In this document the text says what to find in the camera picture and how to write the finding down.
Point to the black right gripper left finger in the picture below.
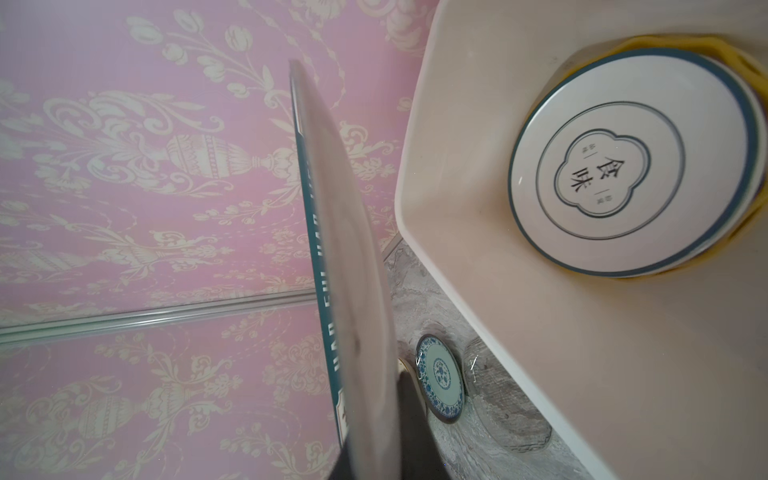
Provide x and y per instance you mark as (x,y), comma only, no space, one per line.
(342,469)

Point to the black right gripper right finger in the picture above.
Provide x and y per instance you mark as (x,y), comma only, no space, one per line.
(421,459)

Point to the teal blue floral plate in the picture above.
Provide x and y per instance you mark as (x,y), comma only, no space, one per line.
(440,379)

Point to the white plate green lettered rim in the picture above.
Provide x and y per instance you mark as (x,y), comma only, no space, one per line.
(353,302)

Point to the white plate black quatrefoil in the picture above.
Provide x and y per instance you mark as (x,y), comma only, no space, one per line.
(634,161)

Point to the yellow dotted scalloped plate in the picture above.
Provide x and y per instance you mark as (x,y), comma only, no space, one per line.
(732,60)

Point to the cream plate with painted willow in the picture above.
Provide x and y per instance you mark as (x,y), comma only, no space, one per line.
(404,367)

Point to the white plastic bin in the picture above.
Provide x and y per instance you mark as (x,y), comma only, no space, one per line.
(656,378)

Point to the clear glass oval plate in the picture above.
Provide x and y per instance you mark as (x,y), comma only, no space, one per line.
(505,411)

